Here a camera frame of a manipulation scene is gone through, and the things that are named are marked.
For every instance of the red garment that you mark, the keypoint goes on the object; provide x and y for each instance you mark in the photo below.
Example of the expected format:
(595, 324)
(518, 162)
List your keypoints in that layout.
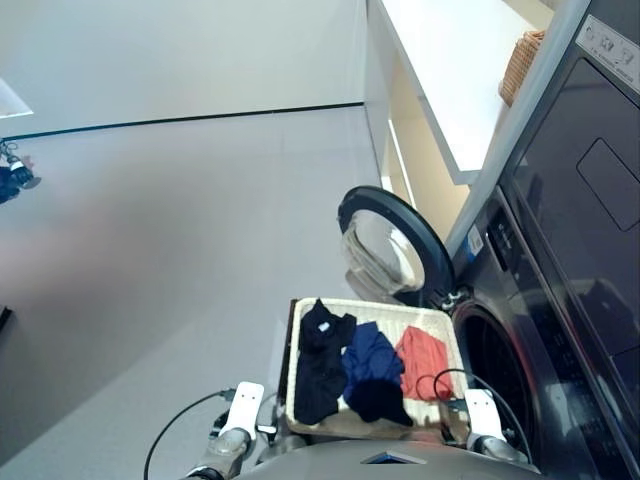
(420, 355)

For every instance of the black garment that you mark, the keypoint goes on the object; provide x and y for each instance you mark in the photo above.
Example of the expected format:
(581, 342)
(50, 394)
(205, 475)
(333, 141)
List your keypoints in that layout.
(320, 370)

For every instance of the navy blue garment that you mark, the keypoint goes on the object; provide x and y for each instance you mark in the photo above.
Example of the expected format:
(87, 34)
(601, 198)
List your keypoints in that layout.
(372, 360)

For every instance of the pale woven basket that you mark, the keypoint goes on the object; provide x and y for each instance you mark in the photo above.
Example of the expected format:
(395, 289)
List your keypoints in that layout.
(435, 320)

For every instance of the grey washing machine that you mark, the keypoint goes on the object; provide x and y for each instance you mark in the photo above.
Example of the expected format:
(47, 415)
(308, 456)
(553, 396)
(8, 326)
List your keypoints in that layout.
(550, 300)

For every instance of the round glass washing machine door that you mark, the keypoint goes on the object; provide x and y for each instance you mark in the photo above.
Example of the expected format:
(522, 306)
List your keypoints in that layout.
(395, 200)

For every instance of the brown wicker basket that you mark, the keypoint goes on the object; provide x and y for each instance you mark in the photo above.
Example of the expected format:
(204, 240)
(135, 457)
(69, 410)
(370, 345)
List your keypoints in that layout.
(522, 70)

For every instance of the silver robot torso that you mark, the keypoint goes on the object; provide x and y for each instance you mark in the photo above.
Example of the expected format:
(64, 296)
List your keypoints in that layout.
(325, 460)

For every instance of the white shelf unit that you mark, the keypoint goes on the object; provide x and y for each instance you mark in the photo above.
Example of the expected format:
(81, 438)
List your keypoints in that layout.
(440, 75)

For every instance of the person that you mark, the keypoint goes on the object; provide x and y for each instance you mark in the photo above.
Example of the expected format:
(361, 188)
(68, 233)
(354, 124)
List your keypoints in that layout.
(10, 182)

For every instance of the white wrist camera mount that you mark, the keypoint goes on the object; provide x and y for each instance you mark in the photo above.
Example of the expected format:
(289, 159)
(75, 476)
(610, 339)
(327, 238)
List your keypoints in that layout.
(245, 405)
(482, 410)

